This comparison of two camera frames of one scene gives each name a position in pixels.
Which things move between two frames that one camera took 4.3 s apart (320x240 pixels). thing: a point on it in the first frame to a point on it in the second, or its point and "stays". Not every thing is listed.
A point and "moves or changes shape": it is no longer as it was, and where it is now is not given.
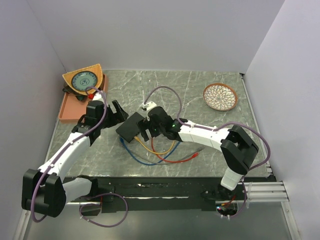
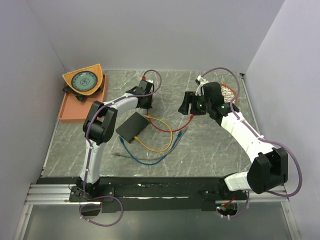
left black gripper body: (110, 119) to (148, 103)
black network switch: (129, 129) stays
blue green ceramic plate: (81, 80) stays
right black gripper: (145, 124) to (190, 97)
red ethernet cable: (194, 155) moves or changes shape
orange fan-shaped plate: (96, 69) stays
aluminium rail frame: (252, 192) stays
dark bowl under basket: (79, 96) stays
